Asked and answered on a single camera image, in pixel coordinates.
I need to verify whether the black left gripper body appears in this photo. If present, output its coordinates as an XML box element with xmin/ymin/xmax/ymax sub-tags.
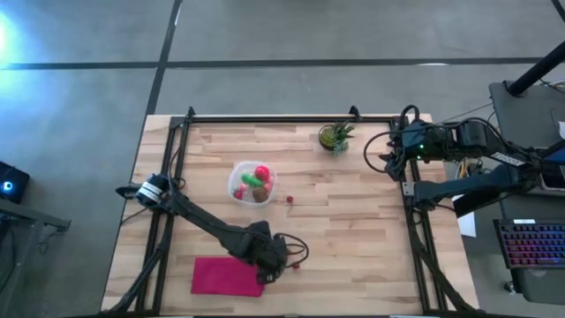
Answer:
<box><xmin>254</xmin><ymin>232</ymin><xmax>291</xmax><ymax>284</ymax></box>

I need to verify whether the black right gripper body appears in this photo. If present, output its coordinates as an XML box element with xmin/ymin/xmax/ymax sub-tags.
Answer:
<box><xmin>389</xmin><ymin>121</ymin><xmax>428</xmax><ymax>172</ymax></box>

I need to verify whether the green toy cucumber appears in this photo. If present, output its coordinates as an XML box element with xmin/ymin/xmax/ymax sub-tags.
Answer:
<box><xmin>240</xmin><ymin>172</ymin><xmax>264</xmax><ymax>188</ymax></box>

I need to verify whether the clear plastic tupperware container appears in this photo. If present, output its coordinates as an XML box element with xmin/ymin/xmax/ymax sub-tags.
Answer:
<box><xmin>227</xmin><ymin>160</ymin><xmax>279</xmax><ymax>208</ymax></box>

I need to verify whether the red cloth napkin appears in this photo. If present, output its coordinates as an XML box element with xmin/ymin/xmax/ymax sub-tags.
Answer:
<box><xmin>190</xmin><ymin>257</ymin><xmax>266</xmax><ymax>298</ymax></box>

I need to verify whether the succulent plant in black pot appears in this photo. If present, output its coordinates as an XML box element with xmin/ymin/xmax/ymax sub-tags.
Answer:
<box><xmin>318</xmin><ymin>121</ymin><xmax>357</xmax><ymax>156</ymax></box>

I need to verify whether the white paper sheet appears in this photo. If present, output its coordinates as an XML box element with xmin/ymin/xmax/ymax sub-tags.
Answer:
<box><xmin>450</xmin><ymin>193</ymin><xmax>478</xmax><ymax>239</ymax></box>

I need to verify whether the gray desk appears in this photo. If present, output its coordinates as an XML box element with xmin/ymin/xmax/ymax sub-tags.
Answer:
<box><xmin>488</xmin><ymin>80</ymin><xmax>565</xmax><ymax>198</ymax></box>

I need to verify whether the black pole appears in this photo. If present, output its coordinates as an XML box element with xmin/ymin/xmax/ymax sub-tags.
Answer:
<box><xmin>506</xmin><ymin>42</ymin><xmax>565</xmax><ymax>97</ymax></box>

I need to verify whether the backlit rainbow keyboard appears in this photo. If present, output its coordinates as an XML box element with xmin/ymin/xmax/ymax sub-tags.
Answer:
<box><xmin>493</xmin><ymin>218</ymin><xmax>565</xmax><ymax>270</ymax></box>

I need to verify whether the gray metal stand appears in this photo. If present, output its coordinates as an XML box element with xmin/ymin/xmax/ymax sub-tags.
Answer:
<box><xmin>0</xmin><ymin>198</ymin><xmax>72</xmax><ymax>306</ymax></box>

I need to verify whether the black box with blue light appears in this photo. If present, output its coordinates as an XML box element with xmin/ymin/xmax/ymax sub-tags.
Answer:
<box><xmin>0</xmin><ymin>161</ymin><xmax>31</xmax><ymax>205</ymax></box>

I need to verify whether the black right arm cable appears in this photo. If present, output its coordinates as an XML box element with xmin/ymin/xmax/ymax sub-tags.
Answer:
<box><xmin>362</xmin><ymin>104</ymin><xmax>421</xmax><ymax>175</ymax></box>

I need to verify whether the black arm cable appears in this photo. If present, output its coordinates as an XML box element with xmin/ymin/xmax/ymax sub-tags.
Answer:
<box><xmin>274</xmin><ymin>231</ymin><xmax>310</xmax><ymax>269</ymax></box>
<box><xmin>362</xmin><ymin>104</ymin><xmax>421</xmax><ymax>175</ymax></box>

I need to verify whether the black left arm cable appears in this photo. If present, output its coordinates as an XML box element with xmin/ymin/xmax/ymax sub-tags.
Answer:
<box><xmin>274</xmin><ymin>231</ymin><xmax>310</xmax><ymax>269</ymax></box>

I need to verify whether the black metal table frame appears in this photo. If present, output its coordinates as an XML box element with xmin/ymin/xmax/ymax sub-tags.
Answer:
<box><xmin>101</xmin><ymin>104</ymin><xmax>486</xmax><ymax>318</ymax></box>

